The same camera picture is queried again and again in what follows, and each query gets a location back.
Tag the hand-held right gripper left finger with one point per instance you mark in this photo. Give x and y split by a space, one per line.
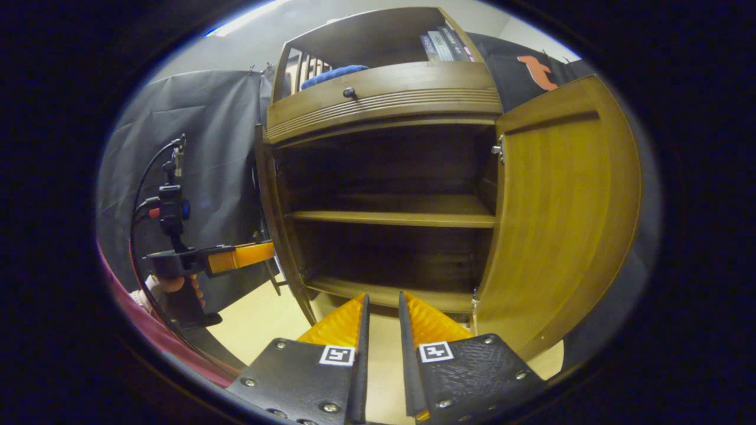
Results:
359 378

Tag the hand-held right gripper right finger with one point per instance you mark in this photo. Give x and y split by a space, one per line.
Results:
410 378

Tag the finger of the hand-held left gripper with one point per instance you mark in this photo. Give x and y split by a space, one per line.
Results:
248 255

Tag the wooden cabinet door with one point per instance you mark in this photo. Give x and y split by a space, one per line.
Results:
277 224
561 206

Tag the metal door hinge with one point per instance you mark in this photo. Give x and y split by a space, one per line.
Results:
474 300
499 150

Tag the black backdrop cloth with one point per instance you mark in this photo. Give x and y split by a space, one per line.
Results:
195 130

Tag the wooden inner shelf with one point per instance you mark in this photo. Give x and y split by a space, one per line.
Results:
401 212

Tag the black round drawer knob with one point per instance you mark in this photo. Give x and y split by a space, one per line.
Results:
349 92

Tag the blue towel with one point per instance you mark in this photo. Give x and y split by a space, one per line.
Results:
331 75

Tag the wooden ribbed drawer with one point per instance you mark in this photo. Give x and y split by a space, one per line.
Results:
401 88

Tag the illustrated blue book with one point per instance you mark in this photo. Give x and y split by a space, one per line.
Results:
429 48

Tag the grey spine book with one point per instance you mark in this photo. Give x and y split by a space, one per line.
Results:
442 46

